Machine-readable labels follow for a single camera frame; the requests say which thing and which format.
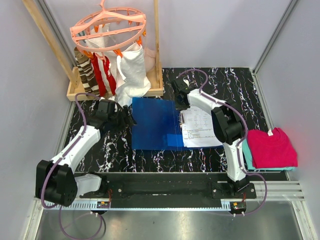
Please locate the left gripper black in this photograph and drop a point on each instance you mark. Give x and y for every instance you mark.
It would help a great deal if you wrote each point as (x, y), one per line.
(126, 122)

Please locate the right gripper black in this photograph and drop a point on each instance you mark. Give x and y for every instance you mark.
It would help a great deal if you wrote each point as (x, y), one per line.
(180, 107)

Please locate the white table form sheet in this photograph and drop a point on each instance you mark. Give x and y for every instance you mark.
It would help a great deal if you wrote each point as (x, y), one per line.
(197, 129)

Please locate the blue plastic folder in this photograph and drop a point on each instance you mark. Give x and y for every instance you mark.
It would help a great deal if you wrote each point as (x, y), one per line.
(158, 125)

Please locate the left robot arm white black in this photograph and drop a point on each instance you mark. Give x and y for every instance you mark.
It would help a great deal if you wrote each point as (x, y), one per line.
(56, 183)

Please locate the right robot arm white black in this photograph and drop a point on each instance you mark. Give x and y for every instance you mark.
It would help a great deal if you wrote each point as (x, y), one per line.
(228, 128)

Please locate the red white striped sock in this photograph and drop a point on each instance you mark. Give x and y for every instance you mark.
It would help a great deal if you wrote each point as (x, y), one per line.
(104, 78)

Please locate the brown striped sock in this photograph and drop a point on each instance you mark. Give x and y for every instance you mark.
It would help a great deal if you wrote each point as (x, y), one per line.
(86, 72)

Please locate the white hanging towel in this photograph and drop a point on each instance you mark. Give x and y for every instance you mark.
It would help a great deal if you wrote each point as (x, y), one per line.
(132, 76)

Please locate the pale pink hanging cloth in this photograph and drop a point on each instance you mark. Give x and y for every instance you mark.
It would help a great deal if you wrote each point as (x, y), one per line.
(149, 59)

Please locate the black marble pattern mat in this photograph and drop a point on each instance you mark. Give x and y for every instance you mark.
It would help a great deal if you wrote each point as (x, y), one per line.
(114, 153)

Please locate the teal folded garment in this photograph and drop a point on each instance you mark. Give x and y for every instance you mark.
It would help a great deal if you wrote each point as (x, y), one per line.
(249, 161)

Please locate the white cloth behind hanger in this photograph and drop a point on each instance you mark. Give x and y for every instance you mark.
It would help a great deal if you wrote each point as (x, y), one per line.
(99, 42)

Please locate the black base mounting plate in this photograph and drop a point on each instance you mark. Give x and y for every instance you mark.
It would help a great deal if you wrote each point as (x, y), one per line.
(204, 188)

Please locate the pink round clip hanger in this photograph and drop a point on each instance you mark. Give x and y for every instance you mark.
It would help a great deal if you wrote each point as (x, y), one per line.
(109, 30)

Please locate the pink folded t-shirt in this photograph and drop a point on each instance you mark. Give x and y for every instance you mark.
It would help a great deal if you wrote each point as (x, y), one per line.
(271, 151)

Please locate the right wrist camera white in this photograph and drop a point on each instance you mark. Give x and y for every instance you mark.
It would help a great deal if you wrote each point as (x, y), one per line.
(186, 82)

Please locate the wooden rack frame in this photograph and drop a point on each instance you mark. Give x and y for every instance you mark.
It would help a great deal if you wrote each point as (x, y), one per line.
(43, 18)

